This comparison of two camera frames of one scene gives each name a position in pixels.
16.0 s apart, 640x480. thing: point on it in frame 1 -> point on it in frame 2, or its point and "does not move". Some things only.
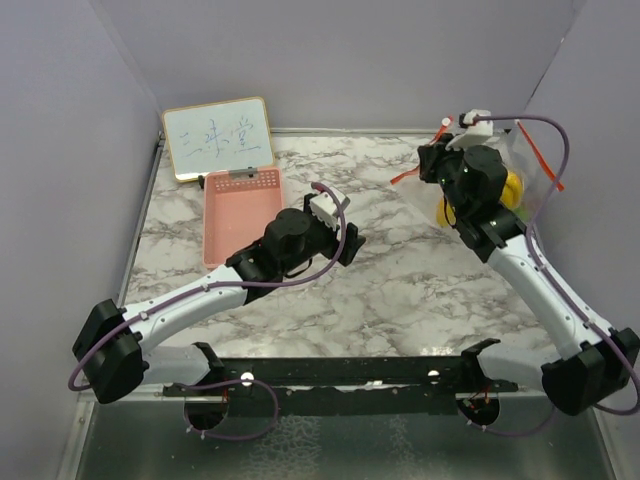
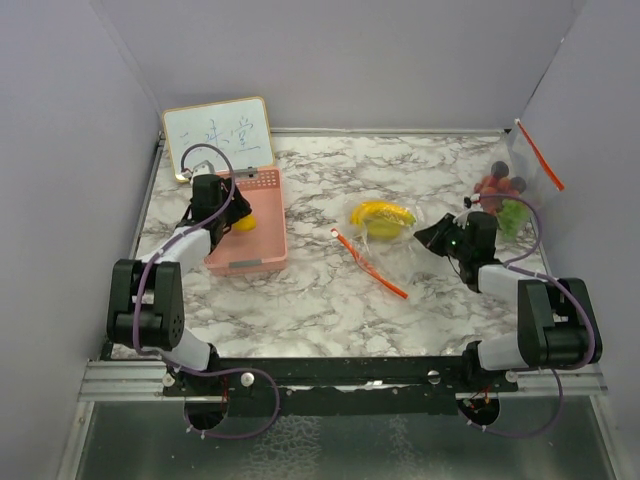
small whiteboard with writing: (216, 137) does not move
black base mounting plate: (361, 386) does not move
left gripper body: (326, 241) -> (235, 211)
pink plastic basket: (237, 205) does not move
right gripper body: (443, 165) -> (452, 242)
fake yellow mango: (443, 219) -> (245, 224)
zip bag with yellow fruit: (530, 179) -> (381, 235)
